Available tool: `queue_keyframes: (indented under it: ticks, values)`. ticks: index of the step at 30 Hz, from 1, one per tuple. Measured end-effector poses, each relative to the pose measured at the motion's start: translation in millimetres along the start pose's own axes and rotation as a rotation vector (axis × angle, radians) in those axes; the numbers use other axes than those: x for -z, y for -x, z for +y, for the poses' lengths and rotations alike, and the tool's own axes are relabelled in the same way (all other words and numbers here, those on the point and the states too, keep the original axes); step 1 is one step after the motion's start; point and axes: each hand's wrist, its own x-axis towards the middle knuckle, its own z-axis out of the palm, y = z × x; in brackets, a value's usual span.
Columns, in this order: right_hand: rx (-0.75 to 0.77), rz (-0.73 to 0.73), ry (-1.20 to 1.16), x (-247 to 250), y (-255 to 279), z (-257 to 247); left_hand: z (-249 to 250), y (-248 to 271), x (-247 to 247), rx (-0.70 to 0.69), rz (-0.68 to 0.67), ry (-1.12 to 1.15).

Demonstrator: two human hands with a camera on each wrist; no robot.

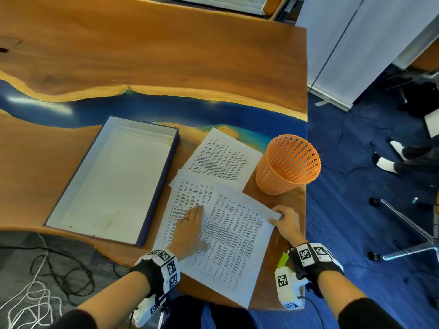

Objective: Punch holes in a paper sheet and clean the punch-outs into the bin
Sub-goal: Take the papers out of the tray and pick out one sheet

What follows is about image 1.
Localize wrist camera with markers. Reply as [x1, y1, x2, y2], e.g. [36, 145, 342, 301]
[130, 249, 181, 328]
[274, 242, 344, 311]

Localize right wrist camera with markers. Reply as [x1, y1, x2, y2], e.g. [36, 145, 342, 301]
[274, 242, 344, 311]

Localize orange plastic mesh basket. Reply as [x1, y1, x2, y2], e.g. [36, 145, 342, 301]
[255, 134, 322, 196]

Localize black cable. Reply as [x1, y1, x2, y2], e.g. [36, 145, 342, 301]
[0, 246, 130, 305]

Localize white ribbed panel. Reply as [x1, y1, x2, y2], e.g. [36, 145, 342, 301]
[169, 0, 270, 16]

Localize black bag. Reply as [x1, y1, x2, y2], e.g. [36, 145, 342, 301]
[397, 80, 439, 117]

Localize white partition panel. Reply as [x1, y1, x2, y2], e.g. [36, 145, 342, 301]
[296, 0, 439, 112]

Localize white cable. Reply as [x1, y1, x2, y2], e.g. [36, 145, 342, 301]
[6, 233, 63, 329]

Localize person's right forearm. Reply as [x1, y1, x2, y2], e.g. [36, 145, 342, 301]
[316, 270, 405, 329]

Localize person's left forearm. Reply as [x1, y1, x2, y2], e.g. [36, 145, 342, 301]
[51, 270, 152, 329]

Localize grey metal chair base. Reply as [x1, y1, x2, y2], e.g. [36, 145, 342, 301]
[368, 197, 439, 263]

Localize person's left hand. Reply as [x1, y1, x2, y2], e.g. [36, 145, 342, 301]
[167, 205, 210, 261]

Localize white box lid navy rim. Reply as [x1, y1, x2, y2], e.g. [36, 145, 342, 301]
[45, 116, 181, 247]

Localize left wrist camera with markers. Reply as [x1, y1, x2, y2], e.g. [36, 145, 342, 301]
[130, 249, 181, 328]

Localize printed paper sheet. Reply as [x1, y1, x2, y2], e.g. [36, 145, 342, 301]
[181, 127, 263, 191]
[178, 183, 283, 309]
[153, 169, 220, 252]

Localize person's dark trousers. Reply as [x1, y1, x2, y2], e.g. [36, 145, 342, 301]
[164, 295, 258, 329]

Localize person's right hand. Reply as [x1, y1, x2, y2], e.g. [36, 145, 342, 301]
[268, 205, 308, 247]

